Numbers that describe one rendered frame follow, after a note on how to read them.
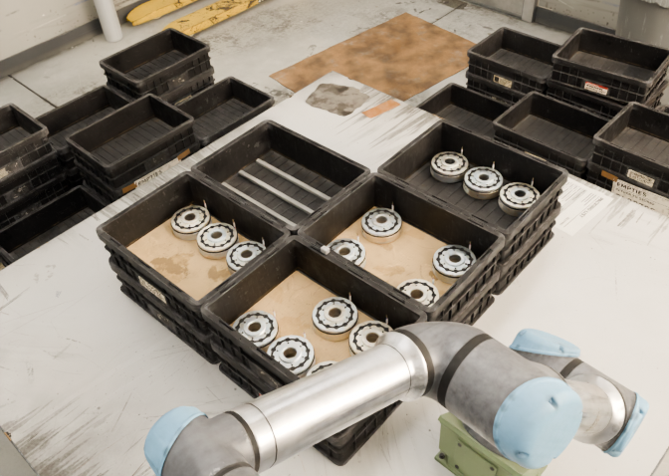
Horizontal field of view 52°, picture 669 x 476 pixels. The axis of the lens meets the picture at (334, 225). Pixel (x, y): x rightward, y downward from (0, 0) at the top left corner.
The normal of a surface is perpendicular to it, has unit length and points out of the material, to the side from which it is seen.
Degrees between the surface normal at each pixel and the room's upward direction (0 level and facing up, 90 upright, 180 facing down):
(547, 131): 0
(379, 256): 0
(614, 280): 0
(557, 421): 80
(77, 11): 90
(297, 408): 29
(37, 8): 90
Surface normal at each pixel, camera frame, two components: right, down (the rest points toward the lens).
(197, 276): -0.06, -0.73
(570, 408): 0.58, 0.40
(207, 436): 0.17, -0.88
